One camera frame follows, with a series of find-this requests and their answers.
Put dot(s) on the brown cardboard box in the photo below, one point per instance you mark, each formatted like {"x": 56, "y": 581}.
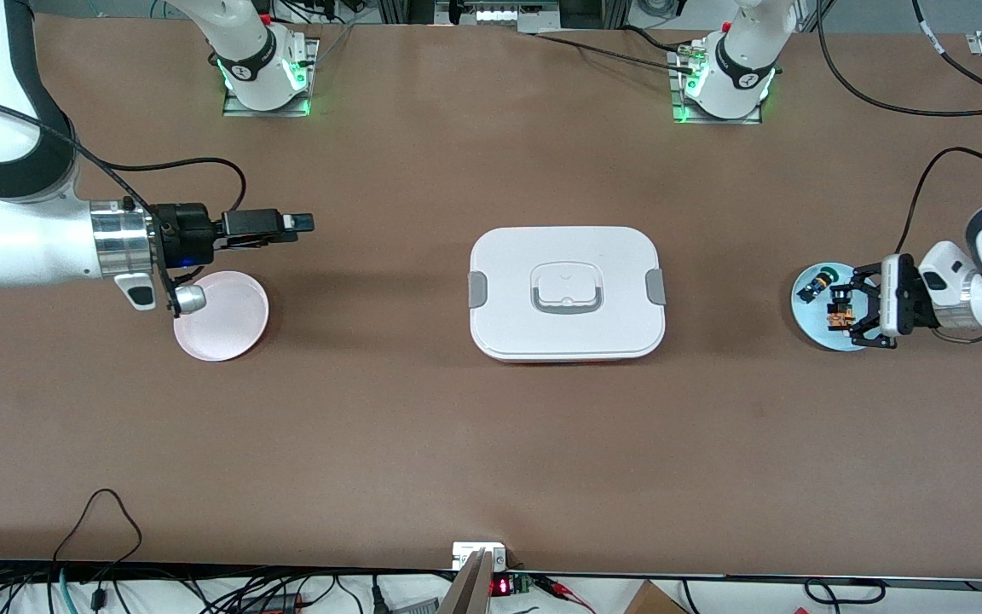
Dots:
{"x": 653, "y": 599}

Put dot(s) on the blue green switch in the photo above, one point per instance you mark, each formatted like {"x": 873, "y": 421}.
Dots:
{"x": 815, "y": 283}

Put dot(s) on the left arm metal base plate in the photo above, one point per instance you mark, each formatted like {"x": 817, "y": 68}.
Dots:
{"x": 717, "y": 120}

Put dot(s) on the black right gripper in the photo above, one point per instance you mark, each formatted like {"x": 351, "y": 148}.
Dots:
{"x": 186, "y": 232}

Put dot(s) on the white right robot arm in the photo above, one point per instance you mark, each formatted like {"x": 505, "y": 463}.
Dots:
{"x": 22, "y": 247}

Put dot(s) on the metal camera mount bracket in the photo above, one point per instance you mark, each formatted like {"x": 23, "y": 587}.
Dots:
{"x": 478, "y": 580}

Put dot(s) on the pink round plate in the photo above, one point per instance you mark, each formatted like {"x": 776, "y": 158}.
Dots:
{"x": 227, "y": 328}

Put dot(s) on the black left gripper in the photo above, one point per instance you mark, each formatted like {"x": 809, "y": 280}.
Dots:
{"x": 864, "y": 300}

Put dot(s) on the orange black switch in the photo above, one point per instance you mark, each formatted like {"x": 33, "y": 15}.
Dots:
{"x": 839, "y": 317}

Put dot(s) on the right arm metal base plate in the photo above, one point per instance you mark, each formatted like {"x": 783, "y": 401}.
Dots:
{"x": 239, "y": 109}

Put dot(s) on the red digit display module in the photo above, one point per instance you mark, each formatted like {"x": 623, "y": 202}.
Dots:
{"x": 508, "y": 586}

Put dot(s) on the light blue round plate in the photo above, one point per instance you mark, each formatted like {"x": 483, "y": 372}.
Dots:
{"x": 811, "y": 315}

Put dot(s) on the red clip leads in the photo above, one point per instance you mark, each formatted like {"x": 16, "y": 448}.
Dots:
{"x": 563, "y": 590}

